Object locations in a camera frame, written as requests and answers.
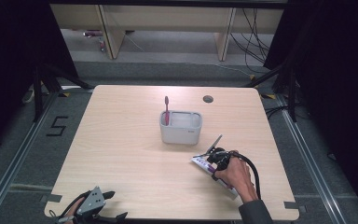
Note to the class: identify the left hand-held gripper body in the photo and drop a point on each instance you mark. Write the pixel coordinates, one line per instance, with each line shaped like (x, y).
(90, 202)

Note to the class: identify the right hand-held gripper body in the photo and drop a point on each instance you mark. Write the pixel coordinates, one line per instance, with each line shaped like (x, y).
(218, 155)

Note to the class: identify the white purple toothpaste tube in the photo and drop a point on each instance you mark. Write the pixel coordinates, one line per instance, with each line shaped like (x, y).
(200, 162)

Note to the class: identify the grey toothbrush holder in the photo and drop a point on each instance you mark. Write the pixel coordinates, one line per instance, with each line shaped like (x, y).
(180, 133)

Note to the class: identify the pink toothbrush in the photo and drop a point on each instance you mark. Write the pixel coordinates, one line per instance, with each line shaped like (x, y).
(167, 110)

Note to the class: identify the person's left hand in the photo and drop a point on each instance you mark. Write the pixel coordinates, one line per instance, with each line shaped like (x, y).
(74, 208)

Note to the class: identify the person's right hand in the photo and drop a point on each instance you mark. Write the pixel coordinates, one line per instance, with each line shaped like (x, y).
(239, 177)

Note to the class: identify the grey tape strip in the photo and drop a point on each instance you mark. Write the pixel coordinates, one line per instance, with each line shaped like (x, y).
(51, 198)
(293, 206)

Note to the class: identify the yellow black tape corner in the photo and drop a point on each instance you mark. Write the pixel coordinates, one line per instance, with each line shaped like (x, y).
(268, 96)
(64, 94)

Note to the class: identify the black metal stand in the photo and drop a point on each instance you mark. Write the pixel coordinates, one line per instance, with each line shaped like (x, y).
(292, 93)
(38, 93)

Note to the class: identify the beige wooden desk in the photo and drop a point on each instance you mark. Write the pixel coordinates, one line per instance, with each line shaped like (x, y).
(167, 18)

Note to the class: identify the black curtain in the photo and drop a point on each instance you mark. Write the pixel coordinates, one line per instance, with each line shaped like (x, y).
(338, 77)
(12, 46)

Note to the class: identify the small bottle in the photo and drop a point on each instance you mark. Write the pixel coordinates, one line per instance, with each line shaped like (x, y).
(101, 44)

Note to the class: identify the small pink object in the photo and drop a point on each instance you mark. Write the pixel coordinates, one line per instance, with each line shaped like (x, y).
(92, 33)

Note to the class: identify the aluminium floor rail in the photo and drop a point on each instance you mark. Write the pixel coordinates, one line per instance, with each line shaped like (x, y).
(15, 161)
(310, 161)

